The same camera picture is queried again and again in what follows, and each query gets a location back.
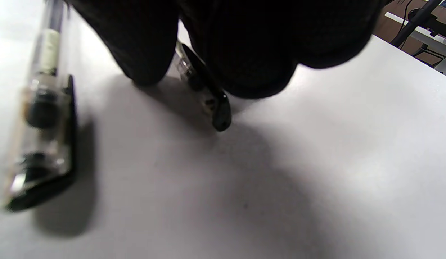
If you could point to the black tripod stand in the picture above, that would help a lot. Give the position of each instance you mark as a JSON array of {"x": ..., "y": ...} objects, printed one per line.
[{"x": 413, "y": 26}]

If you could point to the person's right hand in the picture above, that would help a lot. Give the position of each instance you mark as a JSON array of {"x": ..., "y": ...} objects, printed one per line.
[{"x": 244, "y": 36}]

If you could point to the clear black pen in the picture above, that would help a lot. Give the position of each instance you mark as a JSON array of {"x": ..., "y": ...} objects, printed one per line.
[
  {"x": 46, "y": 108},
  {"x": 217, "y": 108}
]

